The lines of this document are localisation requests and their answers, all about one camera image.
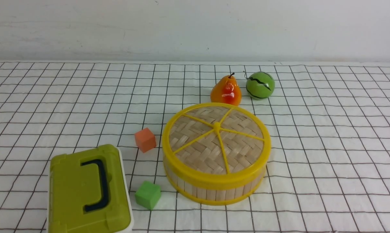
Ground yellow woven bamboo steamer lid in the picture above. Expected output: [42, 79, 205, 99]
[162, 102, 271, 190]

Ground green toy watermelon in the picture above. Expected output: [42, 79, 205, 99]
[246, 72, 275, 99]

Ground bamboo steamer basket yellow rims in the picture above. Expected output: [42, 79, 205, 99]
[163, 161, 266, 205]

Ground orange toy pear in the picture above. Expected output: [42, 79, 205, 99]
[210, 73, 242, 106]

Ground green lidded box dark handle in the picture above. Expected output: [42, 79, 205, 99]
[46, 144, 134, 233]

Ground orange foam cube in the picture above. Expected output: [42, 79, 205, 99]
[134, 128, 157, 152]

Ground green foam cube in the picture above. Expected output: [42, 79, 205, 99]
[135, 181, 161, 210]

